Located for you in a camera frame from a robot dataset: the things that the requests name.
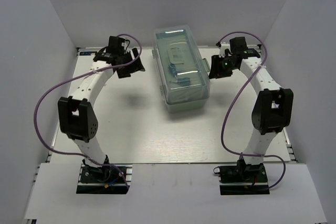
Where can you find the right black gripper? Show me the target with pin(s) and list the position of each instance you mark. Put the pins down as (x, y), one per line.
(217, 72)

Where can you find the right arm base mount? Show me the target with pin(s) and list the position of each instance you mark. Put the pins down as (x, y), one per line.
(232, 183)

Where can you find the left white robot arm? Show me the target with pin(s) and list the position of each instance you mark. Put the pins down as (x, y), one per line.
(77, 118)

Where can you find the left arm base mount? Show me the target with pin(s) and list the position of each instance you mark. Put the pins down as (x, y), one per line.
(104, 181)

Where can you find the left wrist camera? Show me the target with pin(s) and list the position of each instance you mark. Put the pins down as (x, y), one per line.
(126, 44)

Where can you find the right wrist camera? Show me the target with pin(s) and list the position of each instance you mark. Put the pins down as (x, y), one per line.
(224, 49)

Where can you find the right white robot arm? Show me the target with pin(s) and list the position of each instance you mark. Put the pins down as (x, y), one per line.
(273, 107)

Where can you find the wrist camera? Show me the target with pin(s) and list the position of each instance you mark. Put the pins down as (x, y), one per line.
(126, 44)
(224, 49)

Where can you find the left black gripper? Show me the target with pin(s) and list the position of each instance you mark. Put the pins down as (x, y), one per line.
(136, 65)

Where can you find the green plastic toolbox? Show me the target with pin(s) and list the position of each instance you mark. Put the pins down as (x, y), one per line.
(176, 45)

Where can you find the green stubby screwdriver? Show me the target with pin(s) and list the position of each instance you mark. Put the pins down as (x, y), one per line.
(172, 70)
(184, 82)

